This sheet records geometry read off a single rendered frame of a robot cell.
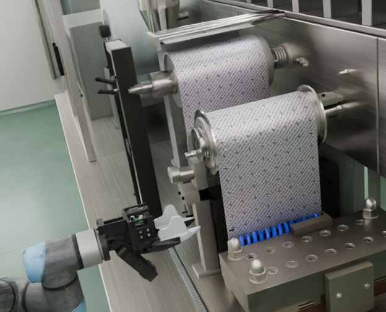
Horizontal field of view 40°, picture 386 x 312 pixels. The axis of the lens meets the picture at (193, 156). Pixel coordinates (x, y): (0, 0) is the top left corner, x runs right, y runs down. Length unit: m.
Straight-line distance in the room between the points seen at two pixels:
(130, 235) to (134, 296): 0.26
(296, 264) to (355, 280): 0.12
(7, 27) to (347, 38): 5.65
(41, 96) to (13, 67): 0.46
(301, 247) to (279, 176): 0.16
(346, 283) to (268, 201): 0.25
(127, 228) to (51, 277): 0.18
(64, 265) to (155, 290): 0.30
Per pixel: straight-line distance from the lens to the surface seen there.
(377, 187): 1.55
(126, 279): 1.39
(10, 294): 1.19
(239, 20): 1.40
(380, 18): 1.14
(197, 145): 1.15
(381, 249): 1.16
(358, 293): 1.15
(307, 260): 1.13
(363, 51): 1.16
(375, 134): 1.18
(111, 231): 1.11
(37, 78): 6.68
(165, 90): 1.34
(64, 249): 1.10
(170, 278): 1.35
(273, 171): 1.18
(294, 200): 1.24
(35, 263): 1.10
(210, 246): 1.30
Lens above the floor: 1.68
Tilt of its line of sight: 23 degrees down
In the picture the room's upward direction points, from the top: 9 degrees counter-clockwise
